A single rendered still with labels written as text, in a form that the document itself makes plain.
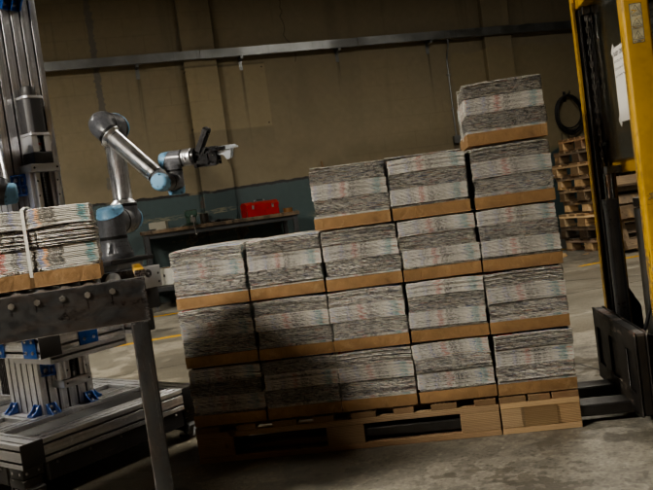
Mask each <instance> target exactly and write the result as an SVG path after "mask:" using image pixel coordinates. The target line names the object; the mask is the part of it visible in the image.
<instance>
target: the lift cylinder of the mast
mask: <svg viewBox="0 0 653 490"><path fill-rule="evenodd" d="M603 170H604V174H602V176H603V184H604V192H605V199H603V200H602V201H601V203H602V209H603V211H604V218H605V227H606V236H607V244H608V253H609V260H610V269H611V277H612V286H613V294H614V302H615V310H616V314H618V315H620V316H622V317H623V318H625V319H627V320H628V321H630V322H632V319H631V310H630V303H629V294H628V285H627V277H626V268H625V261H624V252H623V243H622V235H621V227H620V219H619V210H618V208H619V200H618V198H614V194H613V187H612V178H611V173H617V172H622V167H621V164H618V165H611V166H605V167H604V168H603ZM651 311H652V308H651V299H650V300H649V305H648V309H647V314H646V318H645V322H644V326H643V329H644V330H645V331H647V327H648V323H649V319H650V315H651Z"/></svg>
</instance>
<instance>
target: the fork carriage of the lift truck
mask: <svg viewBox="0 0 653 490"><path fill-rule="evenodd" d="M592 309H593V317H594V326H595V334H596V343H597V350H598V359H599V367H600V376H601V377H602V378H603V379H608V380H610V381H611V382H612V383H613V385H614V390H615V391H616V392H617V393H618V394H619V395H625V396H626V397H627V398H628V399H629V400H630V401H631V404H632V408H633V409H634V410H636V411H637V412H638V413H639V414H640V415H641V416H642V417H643V418H644V417H645V416H653V374H652V366H651V357H650V349H649V340H648V332H647V331H645V330H643V329H642V328H640V327H638V326H637V325H635V324H633V323H632V322H630V321H628V320H627V319H625V318H623V317H622V316H620V315H618V314H616V313H615V312H613V311H611V310H610V309H608V308H606V307H605V306H602V307H596V308H595V307H592Z"/></svg>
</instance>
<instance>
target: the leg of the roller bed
mask: <svg viewBox="0 0 653 490"><path fill-rule="evenodd" d="M130 324H131V330H132V337H133V343H134V350H135V357H136V363H137V369H138V376H139V382H140V389H141V396H142V402H143V408H144V414H145V421H146V428H147V434H148V441H149V447H150V453H151V460H152V467H153V473H154V480H155V490H174V484H173V478H172V472H171V465H170V459H169V452H168V445H167V439H166V433H165V426H164V419H163V413H162V406H161V399H160V393H159V387H158V380H157V374H156V367H155V354H154V348H153V342H152V335H151V329H150V322H149V320H148V321H142V322H136V323H130Z"/></svg>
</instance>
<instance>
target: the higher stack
mask: <svg viewBox="0 0 653 490"><path fill-rule="evenodd" d="M540 78H541V76H540V74H535V75H526V76H519V77H513V78H506V79H500V80H494V81H488V82H482V83H476V84H471V85H465V86H461V88H460V91H457V92H459V94H458V95H457V103H458V111H457V113H458V123H459V129H460V135H461V138H462V139H461V141H462V140H464V137H465V136H466V137H467V134H473V133H480V132H486V131H493V130H500V129H507V128H512V127H519V126H526V125H533V124H540V123H545V122H546V121H548V118H547V113H546V109H545V108H546V106H545V105H546V104H543V103H544V101H543V98H542V96H543V95H542V93H543V92H542V90H541V79H540ZM544 136H546V135H543V136H536V137H530V138H523V139H516V140H510V141H503V142H497V143H490V144H483V145H476V146H469V147H467V148H466V149H465V150H464V162H465V166H466V168H465V169H466V172H465V173H466V175H465V177H466V178H467V186H468V188H467V190H468V197H470V200H471V199H472V198H474V200H475V198H477V197H484V196H492V195H499V194H506V193H519V192H526V191H534V190H541V189H548V188H554V187H553V185H555V184H554V180H553V177H554V176H555V175H553V172H551V171H552V164H553V163H552V162H551V161H552V160H551V153H550V154H548V153H549V147H547V146H549V142H547V141H548V140H547V139H540V138H542V137H544ZM554 205H555V202H550V200H544V201H538V202H530V203H523V204H516V205H508V206H501V207H494V208H487V209H480V210H471V212H473V214H474V220H475V222H474V223H475V233H476V234H475V236H476V240H477V241H479V243H480V244H479V246H480V247H479V248H480V253H481V255H480V256H481V258H480V259H481V260H482V263H483V261H484V260H493V259H501V258H509V257H518V256H525V255H533V254H542V253H551V252H559V251H562V249H561V248H562V246H561V239H560V234H559V232H560V231H559V227H558V225H559V223H558V217H555V216H556V213H555V212H556V209H555V206H554ZM563 270H564V269H563V268H562V266H561V265H560V264H559V263H553V264H546V265H537V266H529V267H520V268H511V269H504V270H495V271H487V272H484V271H483V270H482V272H481V273H482V275H483V283H484V284H483V286H484V291H485V298H486V299H485V301H486V309H485V311H486V317H487V320H488V321H489V323H494V322H503V321H511V320H520V319H528V318H536V317H544V316H553V315H561V314H568V305H567V303H568V302H569V301H568V300H567V289H566V282H565V281H566V280H565V279H564V274H563ZM488 340H489V346H490V349H491V351H492V352H491V355H492V361H493V362H492V364H493V367H494V375H495V376H494V378H495V380H496V382H497V384H498V385H500V384H509V383H519V382H528V381H537V380H546V379H556V378H566V377H575V376H576V375H575V374H576V371H575V367H574V366H575V363H574V359H573V358H574V353H573V351H574V350H573V341H574V339H573V334H572V328H571V327H570V326H561V327H554V328H545V329H537V330H528V331H520V332H505V333H496V334H491V333H490V334H488ZM495 397H496V403H498V406H499V408H500V415H501V423H502V432H503V434H504V435H510V434H520V433H529V432H540V431H550V430H560V429H569V428H580V427H583V424H582V417H581V409H580V399H579V394H578V390H577V388H574V389H564V390H556V391H546V392H536V393H527V394H518V395H509V396H499V395H497V396H495Z"/></svg>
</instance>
